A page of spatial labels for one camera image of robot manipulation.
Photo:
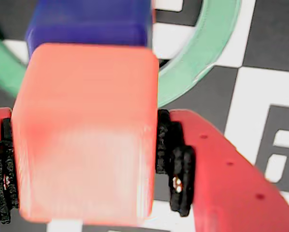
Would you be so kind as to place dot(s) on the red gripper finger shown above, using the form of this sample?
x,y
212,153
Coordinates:
x,y
231,188
0,169

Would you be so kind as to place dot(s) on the blue cube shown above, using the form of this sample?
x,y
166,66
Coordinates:
x,y
91,24

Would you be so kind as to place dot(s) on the black white marker checkerboard mat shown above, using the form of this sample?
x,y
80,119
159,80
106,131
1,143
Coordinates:
x,y
267,84

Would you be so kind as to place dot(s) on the orange cube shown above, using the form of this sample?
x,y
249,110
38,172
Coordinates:
x,y
86,135

